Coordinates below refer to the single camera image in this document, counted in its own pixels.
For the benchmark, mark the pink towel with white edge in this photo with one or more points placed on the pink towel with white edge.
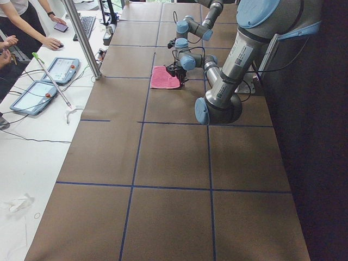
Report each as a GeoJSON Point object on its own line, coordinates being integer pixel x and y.
{"type": "Point", "coordinates": [161, 79]}

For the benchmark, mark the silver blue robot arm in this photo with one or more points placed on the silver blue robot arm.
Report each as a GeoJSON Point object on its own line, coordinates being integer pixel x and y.
{"type": "Point", "coordinates": [258, 22]}
{"type": "Point", "coordinates": [203, 30]}

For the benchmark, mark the person forearm bare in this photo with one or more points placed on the person forearm bare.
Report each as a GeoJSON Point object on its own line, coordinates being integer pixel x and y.
{"type": "Point", "coordinates": [16, 20]}

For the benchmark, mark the person hand on mouse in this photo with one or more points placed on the person hand on mouse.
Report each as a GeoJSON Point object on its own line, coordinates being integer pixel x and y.
{"type": "Point", "coordinates": [52, 43]}

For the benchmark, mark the person hand on phone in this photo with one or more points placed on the person hand on phone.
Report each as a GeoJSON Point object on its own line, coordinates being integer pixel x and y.
{"type": "Point", "coordinates": [57, 19]}

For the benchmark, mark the small steel cylinder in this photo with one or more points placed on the small steel cylinder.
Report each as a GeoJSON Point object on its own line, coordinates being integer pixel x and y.
{"type": "Point", "coordinates": [110, 29]}

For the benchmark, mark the black keyboard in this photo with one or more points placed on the black keyboard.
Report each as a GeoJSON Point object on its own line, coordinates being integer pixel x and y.
{"type": "Point", "coordinates": [88, 24]}

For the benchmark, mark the purple smartphone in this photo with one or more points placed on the purple smartphone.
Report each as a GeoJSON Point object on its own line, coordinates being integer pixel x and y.
{"type": "Point", "coordinates": [61, 27]}

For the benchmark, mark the far blue teach pendant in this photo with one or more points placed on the far blue teach pendant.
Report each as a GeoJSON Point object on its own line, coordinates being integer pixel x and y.
{"type": "Point", "coordinates": [63, 69]}

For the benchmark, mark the blue teach pendant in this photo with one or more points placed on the blue teach pendant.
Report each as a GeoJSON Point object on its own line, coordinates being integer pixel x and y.
{"type": "Point", "coordinates": [63, 69]}
{"type": "Point", "coordinates": [35, 98]}

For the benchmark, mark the long thin metal rod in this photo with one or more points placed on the long thin metal rod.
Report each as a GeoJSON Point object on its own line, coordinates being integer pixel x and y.
{"type": "Point", "coordinates": [41, 63]}

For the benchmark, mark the near blue teach pendant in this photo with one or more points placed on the near blue teach pendant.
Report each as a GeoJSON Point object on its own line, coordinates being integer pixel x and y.
{"type": "Point", "coordinates": [35, 98]}

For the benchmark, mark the crumpled white tissue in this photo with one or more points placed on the crumpled white tissue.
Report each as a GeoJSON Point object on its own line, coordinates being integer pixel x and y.
{"type": "Point", "coordinates": [18, 204]}

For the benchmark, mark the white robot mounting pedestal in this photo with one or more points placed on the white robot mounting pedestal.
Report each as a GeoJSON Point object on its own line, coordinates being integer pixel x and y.
{"type": "Point", "coordinates": [251, 82]}

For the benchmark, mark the aluminium frame post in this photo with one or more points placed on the aluminium frame post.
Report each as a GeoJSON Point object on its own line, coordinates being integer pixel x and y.
{"type": "Point", "coordinates": [82, 38]}

